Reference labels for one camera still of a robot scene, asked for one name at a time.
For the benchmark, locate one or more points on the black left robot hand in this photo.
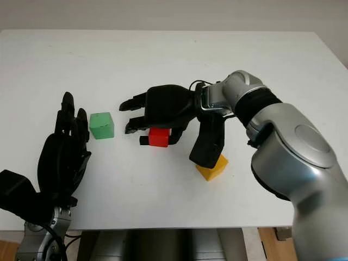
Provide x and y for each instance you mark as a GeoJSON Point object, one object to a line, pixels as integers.
{"type": "Point", "coordinates": [61, 160]}

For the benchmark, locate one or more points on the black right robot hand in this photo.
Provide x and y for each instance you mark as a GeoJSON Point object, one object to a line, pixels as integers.
{"type": "Point", "coordinates": [168, 106]}

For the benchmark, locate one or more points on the red wooden block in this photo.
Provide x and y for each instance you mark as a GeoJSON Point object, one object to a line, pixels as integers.
{"type": "Point", "coordinates": [159, 138]}

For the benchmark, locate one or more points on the green wooden block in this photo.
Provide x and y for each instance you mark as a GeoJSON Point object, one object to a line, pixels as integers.
{"type": "Point", "coordinates": [102, 126]}

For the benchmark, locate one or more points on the yellow wooden block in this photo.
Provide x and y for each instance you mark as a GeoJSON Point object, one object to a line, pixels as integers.
{"type": "Point", "coordinates": [213, 171]}

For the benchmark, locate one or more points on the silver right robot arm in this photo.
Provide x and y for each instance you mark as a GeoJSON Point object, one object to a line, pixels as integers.
{"type": "Point", "coordinates": [293, 141]}

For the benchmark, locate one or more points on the black tape strip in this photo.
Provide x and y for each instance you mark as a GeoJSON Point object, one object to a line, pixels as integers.
{"type": "Point", "coordinates": [144, 140]}

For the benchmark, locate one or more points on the grey robot torso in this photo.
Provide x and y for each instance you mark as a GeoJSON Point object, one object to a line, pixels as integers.
{"type": "Point", "coordinates": [160, 246]}

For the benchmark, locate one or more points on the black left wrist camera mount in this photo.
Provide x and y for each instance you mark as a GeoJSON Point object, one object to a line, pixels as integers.
{"type": "Point", "coordinates": [15, 187]}

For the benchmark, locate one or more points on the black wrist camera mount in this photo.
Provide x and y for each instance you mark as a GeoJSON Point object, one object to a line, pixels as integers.
{"type": "Point", "coordinates": [208, 144]}
{"type": "Point", "coordinates": [15, 187]}

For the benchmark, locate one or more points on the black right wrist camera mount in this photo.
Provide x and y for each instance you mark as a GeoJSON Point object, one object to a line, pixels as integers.
{"type": "Point", "coordinates": [208, 144]}

